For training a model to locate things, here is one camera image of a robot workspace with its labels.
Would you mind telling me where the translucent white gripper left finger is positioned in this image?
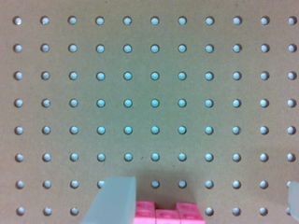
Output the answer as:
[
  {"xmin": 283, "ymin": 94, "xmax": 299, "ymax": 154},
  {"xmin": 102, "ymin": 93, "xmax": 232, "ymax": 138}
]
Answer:
[{"xmin": 80, "ymin": 176, "xmax": 136, "ymax": 224}]

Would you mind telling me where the pink toy block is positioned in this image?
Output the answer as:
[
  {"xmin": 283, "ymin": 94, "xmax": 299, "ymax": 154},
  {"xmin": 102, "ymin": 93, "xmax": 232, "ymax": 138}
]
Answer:
[{"xmin": 133, "ymin": 201, "xmax": 206, "ymax": 224}]

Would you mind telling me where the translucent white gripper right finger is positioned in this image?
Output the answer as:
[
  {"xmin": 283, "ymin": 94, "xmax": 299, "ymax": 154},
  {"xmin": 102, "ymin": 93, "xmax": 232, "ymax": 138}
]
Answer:
[{"xmin": 288, "ymin": 181, "xmax": 299, "ymax": 221}]

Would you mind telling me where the brown pegboard with holes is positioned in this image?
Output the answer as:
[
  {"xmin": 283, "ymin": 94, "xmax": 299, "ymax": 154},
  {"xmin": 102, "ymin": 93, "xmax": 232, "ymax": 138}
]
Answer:
[{"xmin": 0, "ymin": 0, "xmax": 299, "ymax": 224}]

